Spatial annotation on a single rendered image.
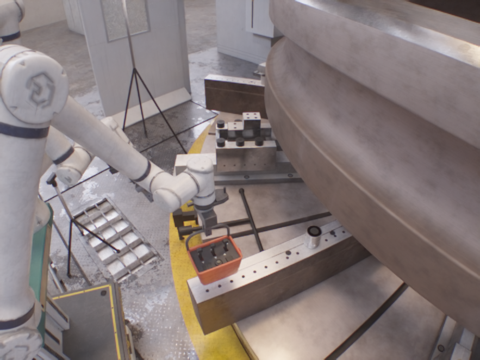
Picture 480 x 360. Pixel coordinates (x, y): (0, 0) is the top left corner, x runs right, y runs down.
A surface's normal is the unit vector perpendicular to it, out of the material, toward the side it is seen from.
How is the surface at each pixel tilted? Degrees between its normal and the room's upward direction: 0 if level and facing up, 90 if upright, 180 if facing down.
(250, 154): 90
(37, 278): 0
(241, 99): 90
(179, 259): 0
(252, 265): 0
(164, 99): 37
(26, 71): 83
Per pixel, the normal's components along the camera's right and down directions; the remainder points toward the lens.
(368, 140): -0.88, 0.10
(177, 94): 0.42, -0.33
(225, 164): 0.06, 0.64
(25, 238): 0.92, 0.37
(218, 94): -0.33, 0.61
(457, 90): -0.84, 0.35
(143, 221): 0.00, -0.76
